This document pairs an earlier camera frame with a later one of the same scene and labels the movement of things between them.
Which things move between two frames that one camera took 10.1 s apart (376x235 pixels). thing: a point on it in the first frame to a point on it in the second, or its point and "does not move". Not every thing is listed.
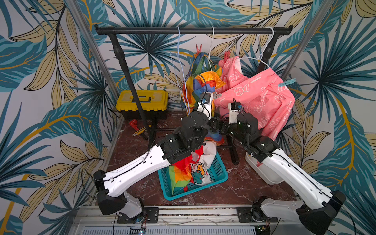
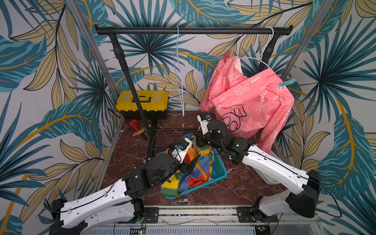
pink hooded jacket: x=265 y=96 does not move
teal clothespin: x=287 y=82 does not move
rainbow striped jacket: x=204 y=76 to x=176 y=184
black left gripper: x=215 y=121 to x=189 y=167
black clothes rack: x=116 y=32 does not move
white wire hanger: x=267 y=44 does not move
